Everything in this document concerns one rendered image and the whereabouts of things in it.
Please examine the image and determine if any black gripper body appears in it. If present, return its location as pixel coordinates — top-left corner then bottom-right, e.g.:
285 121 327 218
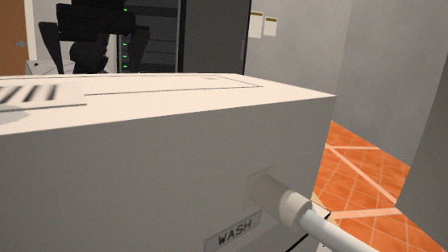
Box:
56 3 150 43

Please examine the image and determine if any white cylinder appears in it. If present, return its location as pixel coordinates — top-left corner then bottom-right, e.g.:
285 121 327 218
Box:
296 208 379 252

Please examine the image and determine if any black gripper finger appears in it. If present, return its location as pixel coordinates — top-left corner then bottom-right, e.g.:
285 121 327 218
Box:
39 22 64 74
127 29 151 73

